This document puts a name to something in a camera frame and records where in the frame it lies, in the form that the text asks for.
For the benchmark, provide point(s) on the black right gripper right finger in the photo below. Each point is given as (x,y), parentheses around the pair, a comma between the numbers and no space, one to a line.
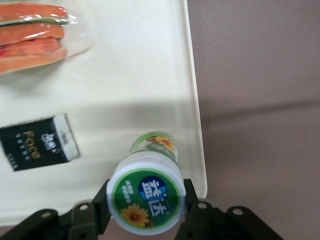
(202,217)

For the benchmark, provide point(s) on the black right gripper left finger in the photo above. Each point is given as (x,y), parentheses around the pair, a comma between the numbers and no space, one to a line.
(92,215)

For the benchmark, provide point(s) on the green gum bottle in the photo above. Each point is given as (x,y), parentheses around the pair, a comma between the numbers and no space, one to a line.
(145,192)

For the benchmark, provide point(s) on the cream plastic tray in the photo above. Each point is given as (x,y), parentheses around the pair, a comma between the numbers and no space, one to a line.
(125,87)

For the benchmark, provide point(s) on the small black carton box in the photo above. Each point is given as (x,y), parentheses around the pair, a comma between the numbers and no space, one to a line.
(35,145)

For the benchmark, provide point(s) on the plastic wrapped sandwich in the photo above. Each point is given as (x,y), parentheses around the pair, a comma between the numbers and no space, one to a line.
(32,37)

